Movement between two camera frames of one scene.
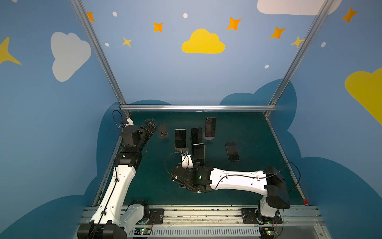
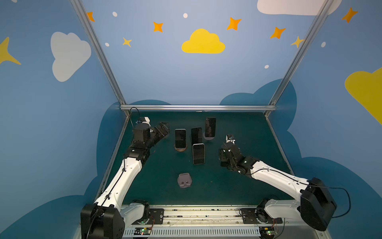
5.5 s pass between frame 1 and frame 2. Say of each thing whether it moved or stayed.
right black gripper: moved
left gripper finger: moved
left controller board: stayed
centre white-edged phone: stayed
